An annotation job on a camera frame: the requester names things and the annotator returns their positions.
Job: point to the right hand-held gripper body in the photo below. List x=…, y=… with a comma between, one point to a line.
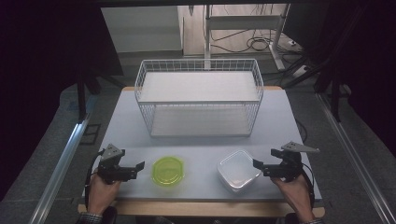
x=288, y=165

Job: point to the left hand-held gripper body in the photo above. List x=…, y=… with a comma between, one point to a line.
x=111, y=169

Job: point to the clear square plastic container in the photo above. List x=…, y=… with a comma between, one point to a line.
x=238, y=171

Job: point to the green round plastic container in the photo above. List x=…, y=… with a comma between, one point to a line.
x=168, y=171

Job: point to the person's left hand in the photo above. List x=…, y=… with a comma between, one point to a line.
x=101, y=194

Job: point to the person's right hand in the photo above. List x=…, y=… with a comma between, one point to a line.
x=294, y=196

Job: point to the black metal stand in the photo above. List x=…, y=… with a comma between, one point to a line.
x=335, y=93
x=82, y=93

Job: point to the white power strip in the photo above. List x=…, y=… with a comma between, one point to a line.
x=301, y=71

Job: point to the white cabinet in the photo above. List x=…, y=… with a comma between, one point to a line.
x=141, y=29

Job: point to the aluminium rail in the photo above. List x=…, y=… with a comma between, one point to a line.
x=59, y=169
x=355, y=155

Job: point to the white metal desk frame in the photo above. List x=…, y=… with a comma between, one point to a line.
x=246, y=21

